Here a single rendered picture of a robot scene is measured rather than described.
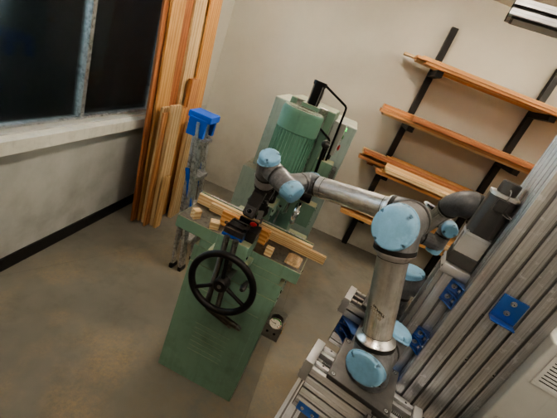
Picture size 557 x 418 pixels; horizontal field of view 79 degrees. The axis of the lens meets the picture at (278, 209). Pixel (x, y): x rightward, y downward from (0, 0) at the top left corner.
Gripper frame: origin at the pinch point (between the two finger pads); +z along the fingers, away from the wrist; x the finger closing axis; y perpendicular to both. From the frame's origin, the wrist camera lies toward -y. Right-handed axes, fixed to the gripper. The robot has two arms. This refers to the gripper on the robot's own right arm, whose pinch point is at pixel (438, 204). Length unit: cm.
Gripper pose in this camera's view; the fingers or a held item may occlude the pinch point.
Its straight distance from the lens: 216.2
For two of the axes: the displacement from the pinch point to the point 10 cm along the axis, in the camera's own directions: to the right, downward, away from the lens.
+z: 2.3, -3.3, 9.2
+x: 9.5, 2.9, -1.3
